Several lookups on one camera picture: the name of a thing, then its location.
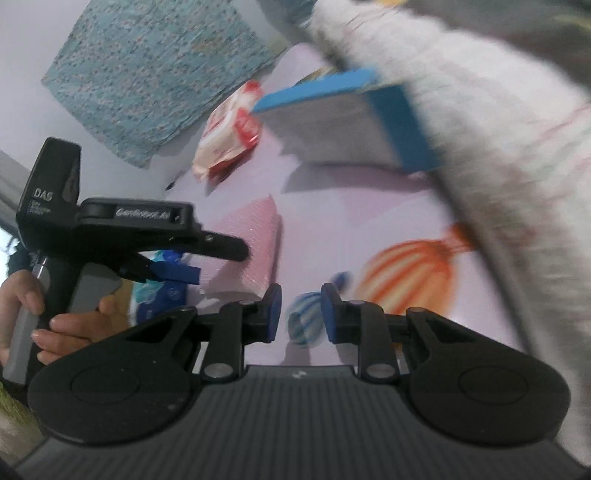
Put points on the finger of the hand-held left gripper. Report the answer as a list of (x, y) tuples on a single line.
[(175, 273), (228, 247)]

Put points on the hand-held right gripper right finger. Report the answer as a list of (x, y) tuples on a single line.
[(328, 314)]

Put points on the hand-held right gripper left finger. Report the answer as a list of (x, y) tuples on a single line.
[(273, 314)]

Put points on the blue and white striped sock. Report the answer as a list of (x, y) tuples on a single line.
[(307, 318)]

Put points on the pink sponge cloth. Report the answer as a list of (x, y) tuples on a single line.
[(258, 249)]

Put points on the person's left hand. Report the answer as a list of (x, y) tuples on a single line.
[(78, 330)]

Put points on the blue and white tissue packet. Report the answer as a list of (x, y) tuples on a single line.
[(157, 300)]

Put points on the red and white wipes packet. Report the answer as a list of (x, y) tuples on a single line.
[(226, 134)]

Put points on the teal and white box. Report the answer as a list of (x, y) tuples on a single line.
[(341, 124)]

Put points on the floral teal wall cloth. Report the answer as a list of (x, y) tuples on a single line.
[(147, 74)]

